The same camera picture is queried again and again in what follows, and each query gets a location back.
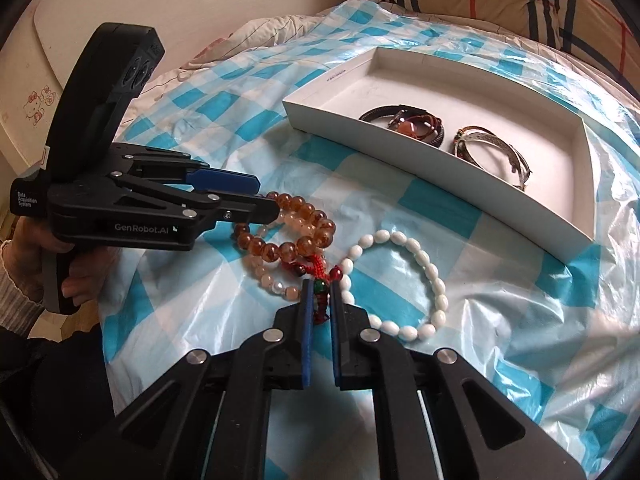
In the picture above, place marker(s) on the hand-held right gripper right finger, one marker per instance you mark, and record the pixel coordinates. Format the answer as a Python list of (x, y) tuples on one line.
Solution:
[(337, 340)]

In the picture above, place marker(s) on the cartoon cat sticker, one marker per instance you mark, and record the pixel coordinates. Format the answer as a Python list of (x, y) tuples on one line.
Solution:
[(37, 102)]

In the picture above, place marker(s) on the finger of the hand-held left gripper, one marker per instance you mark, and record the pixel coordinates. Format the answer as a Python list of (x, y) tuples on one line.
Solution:
[(245, 210), (225, 178)]

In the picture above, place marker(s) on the person's left forearm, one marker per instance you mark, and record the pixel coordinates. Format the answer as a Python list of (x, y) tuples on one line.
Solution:
[(15, 300)]

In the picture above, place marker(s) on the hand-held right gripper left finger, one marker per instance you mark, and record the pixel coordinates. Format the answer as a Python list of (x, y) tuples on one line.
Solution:
[(306, 340)]

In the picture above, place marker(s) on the white shallow cardboard box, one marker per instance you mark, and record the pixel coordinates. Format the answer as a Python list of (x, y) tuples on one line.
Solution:
[(380, 80)]

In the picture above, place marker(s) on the person's knees in black trousers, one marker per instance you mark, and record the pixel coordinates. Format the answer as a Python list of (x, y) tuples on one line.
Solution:
[(50, 390)]

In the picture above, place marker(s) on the floral quilt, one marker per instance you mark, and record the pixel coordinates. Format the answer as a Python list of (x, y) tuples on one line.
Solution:
[(260, 30)]

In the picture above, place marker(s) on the blue checkered plastic sheet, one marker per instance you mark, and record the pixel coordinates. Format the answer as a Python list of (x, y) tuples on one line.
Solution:
[(435, 205)]

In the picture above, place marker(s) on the white cabinet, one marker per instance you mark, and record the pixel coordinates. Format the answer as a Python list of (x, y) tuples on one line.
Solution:
[(30, 140)]

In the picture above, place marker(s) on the person's left hand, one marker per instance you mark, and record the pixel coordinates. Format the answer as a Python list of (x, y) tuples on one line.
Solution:
[(30, 235)]

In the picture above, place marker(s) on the silver patterned bangle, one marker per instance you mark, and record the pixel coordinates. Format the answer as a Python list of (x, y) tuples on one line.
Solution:
[(492, 136)]

